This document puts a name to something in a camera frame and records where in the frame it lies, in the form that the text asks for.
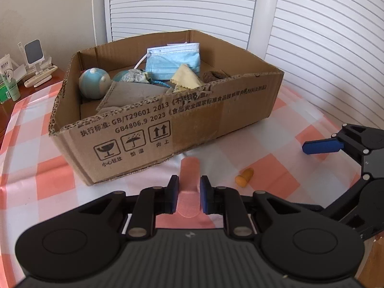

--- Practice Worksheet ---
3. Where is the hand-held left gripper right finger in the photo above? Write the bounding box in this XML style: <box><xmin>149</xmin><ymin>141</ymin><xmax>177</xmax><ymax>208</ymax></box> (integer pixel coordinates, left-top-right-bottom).
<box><xmin>200</xmin><ymin>175</ymin><xmax>324</xmax><ymax>238</ymax></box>

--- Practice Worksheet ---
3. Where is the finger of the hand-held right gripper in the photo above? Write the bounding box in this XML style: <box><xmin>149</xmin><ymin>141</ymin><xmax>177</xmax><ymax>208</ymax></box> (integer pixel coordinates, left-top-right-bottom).
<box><xmin>318</xmin><ymin>172</ymin><xmax>379</xmax><ymax>226</ymax></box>
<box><xmin>302</xmin><ymin>124</ymin><xmax>384</xmax><ymax>163</ymax></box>

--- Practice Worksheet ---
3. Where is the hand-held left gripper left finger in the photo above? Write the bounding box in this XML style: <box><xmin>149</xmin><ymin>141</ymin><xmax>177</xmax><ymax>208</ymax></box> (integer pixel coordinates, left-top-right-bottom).
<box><xmin>77</xmin><ymin>175</ymin><xmax>181</xmax><ymax>238</ymax></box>

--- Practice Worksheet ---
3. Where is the brown cardboard box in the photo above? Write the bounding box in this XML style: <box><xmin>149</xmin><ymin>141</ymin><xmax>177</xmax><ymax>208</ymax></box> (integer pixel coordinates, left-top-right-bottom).
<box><xmin>48</xmin><ymin>30</ymin><xmax>285</xmax><ymax>187</ymax></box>

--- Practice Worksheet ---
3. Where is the grey cloth with lace trim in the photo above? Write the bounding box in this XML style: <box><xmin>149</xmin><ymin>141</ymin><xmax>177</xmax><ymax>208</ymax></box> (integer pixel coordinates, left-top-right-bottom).
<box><xmin>95</xmin><ymin>81</ymin><xmax>172</xmax><ymax>115</ymax></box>

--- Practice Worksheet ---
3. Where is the yellow cloth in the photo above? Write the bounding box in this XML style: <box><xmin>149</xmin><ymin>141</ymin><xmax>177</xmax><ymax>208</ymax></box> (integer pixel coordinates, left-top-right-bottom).
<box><xmin>170</xmin><ymin>64</ymin><xmax>205</xmax><ymax>92</ymax></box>

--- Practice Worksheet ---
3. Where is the brown knitted roll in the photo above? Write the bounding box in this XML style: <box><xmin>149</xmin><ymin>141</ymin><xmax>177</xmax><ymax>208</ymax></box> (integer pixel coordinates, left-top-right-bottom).
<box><xmin>202</xmin><ymin>70</ymin><xmax>230</xmax><ymax>83</ymax></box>

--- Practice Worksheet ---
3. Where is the blue and white plush toy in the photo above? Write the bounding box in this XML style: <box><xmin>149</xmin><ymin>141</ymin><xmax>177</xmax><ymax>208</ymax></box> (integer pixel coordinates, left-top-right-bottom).
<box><xmin>78</xmin><ymin>67</ymin><xmax>112</xmax><ymax>100</ymax></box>

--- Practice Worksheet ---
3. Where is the orange foam earplug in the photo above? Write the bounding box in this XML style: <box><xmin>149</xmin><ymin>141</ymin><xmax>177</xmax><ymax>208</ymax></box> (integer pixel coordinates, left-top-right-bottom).
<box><xmin>235</xmin><ymin>169</ymin><xmax>255</xmax><ymax>189</ymax></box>

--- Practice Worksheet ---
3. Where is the pink and white checkered tablecloth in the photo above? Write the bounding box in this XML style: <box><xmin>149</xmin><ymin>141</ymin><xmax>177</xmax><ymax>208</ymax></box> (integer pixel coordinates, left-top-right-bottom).
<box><xmin>0</xmin><ymin>81</ymin><xmax>384</xmax><ymax>288</ymax></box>

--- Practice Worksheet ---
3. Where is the white louvred door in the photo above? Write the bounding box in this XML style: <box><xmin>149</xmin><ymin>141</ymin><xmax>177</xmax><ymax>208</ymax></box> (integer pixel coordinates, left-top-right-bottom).
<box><xmin>103</xmin><ymin>0</ymin><xmax>260</xmax><ymax>52</ymax></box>
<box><xmin>246</xmin><ymin>0</ymin><xmax>384</xmax><ymax>133</ymax></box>

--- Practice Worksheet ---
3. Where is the blue face mask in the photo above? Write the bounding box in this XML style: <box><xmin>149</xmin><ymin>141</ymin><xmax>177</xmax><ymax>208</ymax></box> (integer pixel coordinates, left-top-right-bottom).
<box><xmin>133</xmin><ymin>42</ymin><xmax>201</xmax><ymax>80</ymax></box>

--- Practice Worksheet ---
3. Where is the wooden nightstand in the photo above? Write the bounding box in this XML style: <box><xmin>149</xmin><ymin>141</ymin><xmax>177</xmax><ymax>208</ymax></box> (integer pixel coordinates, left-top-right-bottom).
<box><xmin>0</xmin><ymin>67</ymin><xmax>65</xmax><ymax>144</ymax></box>

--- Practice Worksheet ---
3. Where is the white remote control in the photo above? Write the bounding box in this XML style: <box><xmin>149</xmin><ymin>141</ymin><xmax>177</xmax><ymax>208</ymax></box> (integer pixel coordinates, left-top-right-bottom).
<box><xmin>24</xmin><ymin>72</ymin><xmax>52</xmax><ymax>88</ymax></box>
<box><xmin>35</xmin><ymin>65</ymin><xmax>58</xmax><ymax>76</ymax></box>

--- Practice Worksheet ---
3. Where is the green bottle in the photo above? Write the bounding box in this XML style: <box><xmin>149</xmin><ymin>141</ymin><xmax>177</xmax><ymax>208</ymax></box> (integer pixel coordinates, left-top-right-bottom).
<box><xmin>3</xmin><ymin>74</ymin><xmax>21</xmax><ymax>101</ymax></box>

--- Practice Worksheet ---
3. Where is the green carton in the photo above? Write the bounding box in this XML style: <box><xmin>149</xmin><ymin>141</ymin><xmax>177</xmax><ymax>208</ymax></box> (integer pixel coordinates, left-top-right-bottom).
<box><xmin>0</xmin><ymin>79</ymin><xmax>10</xmax><ymax>104</ymax></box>

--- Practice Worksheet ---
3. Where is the white phone stand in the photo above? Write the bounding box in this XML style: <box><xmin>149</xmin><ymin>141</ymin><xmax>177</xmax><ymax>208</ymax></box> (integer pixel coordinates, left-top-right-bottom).
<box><xmin>22</xmin><ymin>38</ymin><xmax>52</xmax><ymax>73</ymax></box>

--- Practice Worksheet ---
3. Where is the tall white stick holder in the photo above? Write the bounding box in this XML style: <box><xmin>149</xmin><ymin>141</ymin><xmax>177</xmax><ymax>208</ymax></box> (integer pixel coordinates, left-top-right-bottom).
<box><xmin>17</xmin><ymin>42</ymin><xmax>26</xmax><ymax>67</ymax></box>

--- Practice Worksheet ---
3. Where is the white tube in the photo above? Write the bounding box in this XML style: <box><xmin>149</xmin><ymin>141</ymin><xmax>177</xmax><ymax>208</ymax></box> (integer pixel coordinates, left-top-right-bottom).
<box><xmin>0</xmin><ymin>53</ymin><xmax>16</xmax><ymax>85</ymax></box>

